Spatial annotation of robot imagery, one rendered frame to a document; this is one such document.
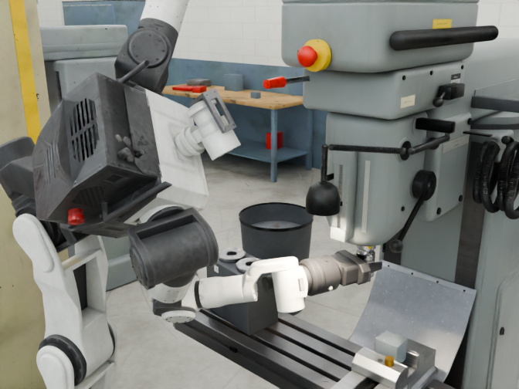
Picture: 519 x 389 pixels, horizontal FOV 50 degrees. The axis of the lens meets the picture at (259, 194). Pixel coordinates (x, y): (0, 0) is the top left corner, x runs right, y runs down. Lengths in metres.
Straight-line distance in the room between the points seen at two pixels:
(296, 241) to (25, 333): 1.55
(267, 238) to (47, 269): 2.08
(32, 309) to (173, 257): 1.93
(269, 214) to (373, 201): 2.47
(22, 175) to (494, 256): 1.27
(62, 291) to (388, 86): 0.86
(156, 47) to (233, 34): 6.31
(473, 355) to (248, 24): 5.99
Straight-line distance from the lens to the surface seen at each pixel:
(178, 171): 1.10
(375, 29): 1.06
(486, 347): 1.87
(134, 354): 3.32
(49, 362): 1.49
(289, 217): 3.69
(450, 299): 1.76
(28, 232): 1.36
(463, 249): 1.71
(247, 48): 7.34
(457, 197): 1.53
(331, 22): 1.09
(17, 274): 2.80
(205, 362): 3.20
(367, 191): 1.25
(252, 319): 1.70
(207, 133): 1.09
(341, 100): 1.21
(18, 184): 1.36
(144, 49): 1.20
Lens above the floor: 1.84
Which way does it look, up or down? 18 degrees down
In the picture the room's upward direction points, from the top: straight up
